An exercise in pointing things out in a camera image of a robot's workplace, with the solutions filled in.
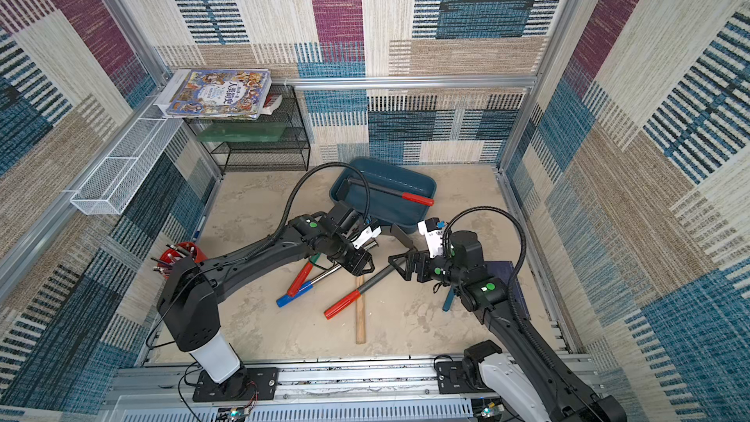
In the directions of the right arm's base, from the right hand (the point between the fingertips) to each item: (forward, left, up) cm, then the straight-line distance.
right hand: (403, 262), depth 76 cm
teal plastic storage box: (+38, +17, -15) cm, 45 cm away
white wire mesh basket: (+11, +70, +18) cm, 73 cm away
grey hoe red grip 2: (-8, +20, -13) cm, 25 cm away
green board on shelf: (+44, +53, +8) cm, 70 cm away
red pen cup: (+4, +62, -2) cm, 62 cm away
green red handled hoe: (-1, +30, -12) cm, 33 cm away
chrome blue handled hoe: (+1, +27, -14) cm, 31 cm away
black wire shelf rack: (+54, +47, -5) cm, 72 cm away
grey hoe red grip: (+32, -1, -11) cm, 34 cm away
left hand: (+2, +9, -5) cm, 10 cm away
